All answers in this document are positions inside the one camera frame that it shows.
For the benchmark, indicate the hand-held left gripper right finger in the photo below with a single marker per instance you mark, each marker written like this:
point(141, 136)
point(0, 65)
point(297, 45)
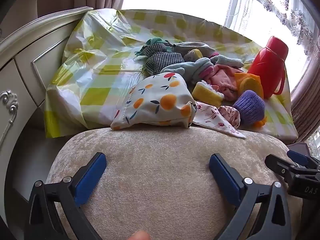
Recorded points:
point(225, 180)

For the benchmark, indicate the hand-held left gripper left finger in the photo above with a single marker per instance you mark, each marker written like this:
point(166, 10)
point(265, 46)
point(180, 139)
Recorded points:
point(90, 177)

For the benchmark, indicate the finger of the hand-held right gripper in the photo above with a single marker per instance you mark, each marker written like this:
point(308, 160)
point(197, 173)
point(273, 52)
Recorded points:
point(297, 156)
point(277, 165)

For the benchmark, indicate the white cloth with red print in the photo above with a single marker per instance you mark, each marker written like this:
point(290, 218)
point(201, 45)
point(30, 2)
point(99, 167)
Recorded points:
point(212, 122)

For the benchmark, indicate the purple knit sock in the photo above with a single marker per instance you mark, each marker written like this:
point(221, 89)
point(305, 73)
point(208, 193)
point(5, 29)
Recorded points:
point(250, 107)

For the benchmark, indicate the pink floral cloth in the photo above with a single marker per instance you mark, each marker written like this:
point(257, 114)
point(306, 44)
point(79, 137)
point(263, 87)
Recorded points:
point(230, 116)

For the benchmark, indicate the orange and yellow cloth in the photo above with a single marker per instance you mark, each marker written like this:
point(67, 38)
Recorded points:
point(250, 87)

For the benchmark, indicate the pink knit sock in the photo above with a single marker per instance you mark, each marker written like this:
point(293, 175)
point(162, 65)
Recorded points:
point(223, 91)

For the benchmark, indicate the orange fruit print pouch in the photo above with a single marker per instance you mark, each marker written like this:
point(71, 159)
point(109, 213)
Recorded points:
point(155, 100)

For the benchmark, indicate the salmon pink cloth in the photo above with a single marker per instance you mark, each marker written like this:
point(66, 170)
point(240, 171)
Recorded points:
point(226, 73)

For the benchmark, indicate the magenta sock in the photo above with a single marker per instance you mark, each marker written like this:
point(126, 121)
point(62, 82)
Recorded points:
point(205, 74)
point(215, 54)

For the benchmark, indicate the light blue terry sock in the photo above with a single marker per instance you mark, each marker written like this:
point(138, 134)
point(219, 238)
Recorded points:
point(185, 67)
point(227, 60)

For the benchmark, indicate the black white houndstooth cloth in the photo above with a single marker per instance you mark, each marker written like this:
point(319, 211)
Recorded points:
point(162, 60)

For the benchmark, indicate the grey sock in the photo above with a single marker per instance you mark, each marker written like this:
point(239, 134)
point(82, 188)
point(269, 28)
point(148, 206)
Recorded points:
point(195, 47)

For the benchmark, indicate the green sock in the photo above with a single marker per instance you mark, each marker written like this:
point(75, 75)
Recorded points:
point(156, 42)

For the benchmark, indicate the person's left hand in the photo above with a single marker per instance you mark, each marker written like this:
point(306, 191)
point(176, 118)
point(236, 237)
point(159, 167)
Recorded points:
point(137, 236)

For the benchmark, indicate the white lace curtain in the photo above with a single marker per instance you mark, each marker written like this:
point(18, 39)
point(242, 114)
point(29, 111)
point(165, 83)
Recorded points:
point(314, 140)
point(275, 10)

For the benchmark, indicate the beige velvet cushion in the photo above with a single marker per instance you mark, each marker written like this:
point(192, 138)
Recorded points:
point(160, 180)

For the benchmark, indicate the red thermos jug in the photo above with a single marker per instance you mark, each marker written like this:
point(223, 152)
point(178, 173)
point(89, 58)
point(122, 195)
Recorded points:
point(267, 67)

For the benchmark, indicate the yellow green checkered plastic tablecloth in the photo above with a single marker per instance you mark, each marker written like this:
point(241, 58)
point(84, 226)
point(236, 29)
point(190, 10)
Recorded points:
point(100, 80)

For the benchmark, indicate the white carved dresser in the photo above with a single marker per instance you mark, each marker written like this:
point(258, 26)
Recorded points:
point(22, 75)

